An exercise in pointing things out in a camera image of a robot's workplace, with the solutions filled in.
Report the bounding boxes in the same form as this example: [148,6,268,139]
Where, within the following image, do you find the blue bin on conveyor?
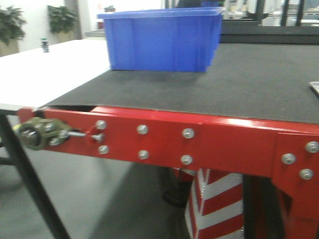
[97,7,222,72]

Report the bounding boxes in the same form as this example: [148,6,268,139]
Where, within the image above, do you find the black conveyor belt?
[48,44,319,123]

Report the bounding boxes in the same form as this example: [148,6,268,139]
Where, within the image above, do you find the green bearing tensioner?
[17,117,86,151]

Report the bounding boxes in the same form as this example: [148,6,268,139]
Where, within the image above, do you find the white table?
[0,38,110,111]

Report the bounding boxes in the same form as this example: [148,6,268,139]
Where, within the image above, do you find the small dark bottle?
[41,38,49,53]

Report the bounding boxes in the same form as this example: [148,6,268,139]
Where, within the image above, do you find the potted plant right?
[47,5,77,43]

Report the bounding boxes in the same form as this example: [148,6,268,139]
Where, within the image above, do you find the potted plant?
[47,5,77,43]
[0,5,27,57]

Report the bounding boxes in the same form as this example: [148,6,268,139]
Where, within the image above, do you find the black table leg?
[0,115,70,239]

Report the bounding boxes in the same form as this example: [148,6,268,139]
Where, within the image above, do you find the silver metal tray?
[309,81,319,96]

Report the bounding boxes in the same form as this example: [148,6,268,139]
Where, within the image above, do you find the potted plant left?
[0,5,27,57]

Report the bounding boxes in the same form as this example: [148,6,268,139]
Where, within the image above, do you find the red white striped post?
[184,168,244,239]

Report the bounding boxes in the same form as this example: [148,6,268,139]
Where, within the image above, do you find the red conveyor frame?
[18,106,319,239]

